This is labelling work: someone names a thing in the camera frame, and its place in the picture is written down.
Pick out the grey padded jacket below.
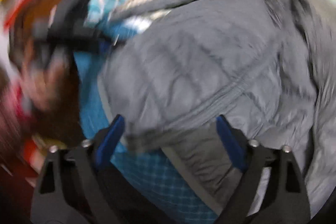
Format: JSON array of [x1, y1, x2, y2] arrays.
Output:
[[98, 0, 335, 215]]

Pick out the person's left hand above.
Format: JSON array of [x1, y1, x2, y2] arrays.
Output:
[[21, 40, 70, 112]]

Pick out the red wall calendar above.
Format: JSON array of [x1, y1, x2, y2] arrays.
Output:
[[3, 0, 32, 32]]

